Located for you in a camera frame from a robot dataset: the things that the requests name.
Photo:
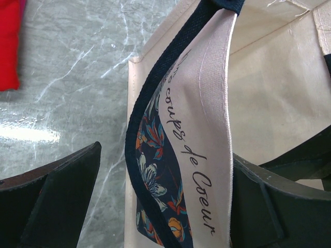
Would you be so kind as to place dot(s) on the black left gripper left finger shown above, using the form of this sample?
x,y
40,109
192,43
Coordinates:
x,y
46,206

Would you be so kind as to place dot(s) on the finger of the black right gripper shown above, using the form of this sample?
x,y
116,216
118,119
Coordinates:
x,y
309,160

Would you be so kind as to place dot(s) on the red folded cloth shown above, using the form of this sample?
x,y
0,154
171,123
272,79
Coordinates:
x,y
12,12

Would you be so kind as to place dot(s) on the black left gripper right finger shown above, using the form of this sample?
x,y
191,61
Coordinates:
x,y
271,211

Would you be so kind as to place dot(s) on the beige canvas tote bag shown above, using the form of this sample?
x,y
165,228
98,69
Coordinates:
x,y
218,78

